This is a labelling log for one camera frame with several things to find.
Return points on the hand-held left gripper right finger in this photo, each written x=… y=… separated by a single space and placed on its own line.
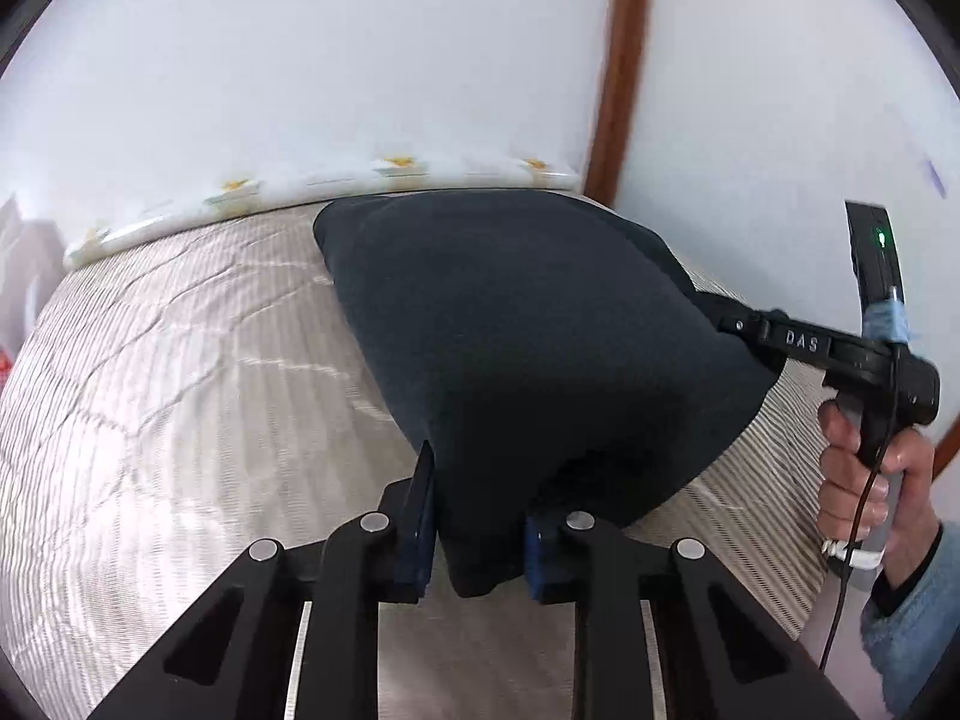
x=534 y=555

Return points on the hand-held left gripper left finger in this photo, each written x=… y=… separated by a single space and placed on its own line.
x=421 y=540

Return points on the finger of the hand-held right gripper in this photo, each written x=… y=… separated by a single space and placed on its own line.
x=731 y=321

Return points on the black sweater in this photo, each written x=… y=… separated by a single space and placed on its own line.
x=525 y=330

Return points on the person's right forearm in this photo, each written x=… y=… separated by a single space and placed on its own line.
x=915 y=630

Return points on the person's right hand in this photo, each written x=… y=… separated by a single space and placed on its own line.
x=840 y=476

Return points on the striped quilted mattress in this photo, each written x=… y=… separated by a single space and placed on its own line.
x=187 y=390

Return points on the white flower print sheet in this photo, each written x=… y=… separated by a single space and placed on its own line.
x=337 y=180

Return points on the brown wooden door frame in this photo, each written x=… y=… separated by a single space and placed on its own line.
x=619 y=75

